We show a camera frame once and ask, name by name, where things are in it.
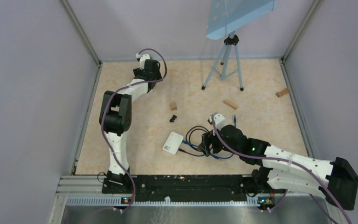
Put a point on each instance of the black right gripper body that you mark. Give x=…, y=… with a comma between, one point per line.
x=217, y=145

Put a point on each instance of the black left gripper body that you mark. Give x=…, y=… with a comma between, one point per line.
x=137, y=72

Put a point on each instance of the white TP-Link switch box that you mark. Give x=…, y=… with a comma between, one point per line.
x=173, y=143

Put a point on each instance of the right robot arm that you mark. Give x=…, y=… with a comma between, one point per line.
x=336, y=180

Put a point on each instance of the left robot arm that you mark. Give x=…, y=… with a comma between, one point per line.
x=116, y=117

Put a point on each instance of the small wooden cube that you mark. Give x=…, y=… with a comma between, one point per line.
x=173, y=106

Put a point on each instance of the flat wooden plank block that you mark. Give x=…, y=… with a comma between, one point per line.
x=230, y=103

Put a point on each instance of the small black rubber part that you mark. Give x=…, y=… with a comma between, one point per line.
x=172, y=119

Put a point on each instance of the light blue tripod stand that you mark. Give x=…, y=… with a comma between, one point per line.
x=225, y=18

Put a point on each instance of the curved wooden block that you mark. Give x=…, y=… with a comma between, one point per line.
x=283, y=92

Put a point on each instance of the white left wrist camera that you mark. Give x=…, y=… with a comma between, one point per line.
x=141, y=58

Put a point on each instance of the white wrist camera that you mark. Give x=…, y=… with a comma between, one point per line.
x=141, y=58
x=219, y=120

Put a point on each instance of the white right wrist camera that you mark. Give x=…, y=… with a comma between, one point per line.
x=219, y=120

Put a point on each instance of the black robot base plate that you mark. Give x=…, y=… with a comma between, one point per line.
x=187, y=188

